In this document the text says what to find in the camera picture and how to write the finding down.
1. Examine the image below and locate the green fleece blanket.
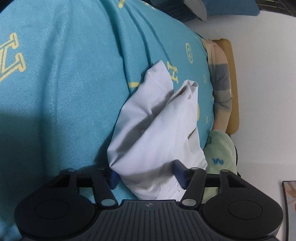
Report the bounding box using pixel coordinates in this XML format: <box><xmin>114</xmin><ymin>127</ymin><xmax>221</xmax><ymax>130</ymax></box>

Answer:
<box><xmin>203</xmin><ymin>129</ymin><xmax>238</xmax><ymax>195</ymax></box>

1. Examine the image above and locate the patchwork pillow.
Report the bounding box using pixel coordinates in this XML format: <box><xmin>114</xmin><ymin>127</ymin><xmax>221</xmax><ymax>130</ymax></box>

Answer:
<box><xmin>201</xmin><ymin>39</ymin><xmax>232</xmax><ymax>132</ymax></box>

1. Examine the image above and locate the white t-shirt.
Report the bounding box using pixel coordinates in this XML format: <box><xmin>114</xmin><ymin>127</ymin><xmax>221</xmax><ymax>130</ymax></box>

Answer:
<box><xmin>107</xmin><ymin>61</ymin><xmax>207</xmax><ymax>201</ymax></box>

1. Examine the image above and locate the grey seat cushion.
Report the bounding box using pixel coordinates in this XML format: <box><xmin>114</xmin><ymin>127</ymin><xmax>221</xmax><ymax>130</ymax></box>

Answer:
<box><xmin>183</xmin><ymin>0</ymin><xmax>207</xmax><ymax>22</ymax></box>

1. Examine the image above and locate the teal patterned bed sheet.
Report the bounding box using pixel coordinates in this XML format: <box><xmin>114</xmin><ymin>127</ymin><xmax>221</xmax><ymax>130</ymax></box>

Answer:
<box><xmin>1</xmin><ymin>1</ymin><xmax>214</xmax><ymax>240</ymax></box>

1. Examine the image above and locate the framed leaf painting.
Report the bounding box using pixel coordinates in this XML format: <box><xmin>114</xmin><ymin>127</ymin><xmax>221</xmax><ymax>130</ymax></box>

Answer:
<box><xmin>282</xmin><ymin>181</ymin><xmax>296</xmax><ymax>241</ymax></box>

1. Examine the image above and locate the blue covered chair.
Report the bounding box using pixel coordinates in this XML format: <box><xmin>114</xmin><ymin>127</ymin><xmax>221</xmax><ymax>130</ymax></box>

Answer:
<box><xmin>147</xmin><ymin>0</ymin><xmax>260</xmax><ymax>23</ymax></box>

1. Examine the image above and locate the black garment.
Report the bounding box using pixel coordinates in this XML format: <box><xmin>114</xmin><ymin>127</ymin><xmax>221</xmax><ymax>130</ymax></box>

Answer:
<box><xmin>234</xmin><ymin>145</ymin><xmax>241</xmax><ymax>177</ymax></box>

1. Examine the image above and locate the mustard yellow headboard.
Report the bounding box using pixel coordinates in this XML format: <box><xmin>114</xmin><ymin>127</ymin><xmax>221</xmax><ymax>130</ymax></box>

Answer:
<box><xmin>214</xmin><ymin>38</ymin><xmax>240</xmax><ymax>135</ymax></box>

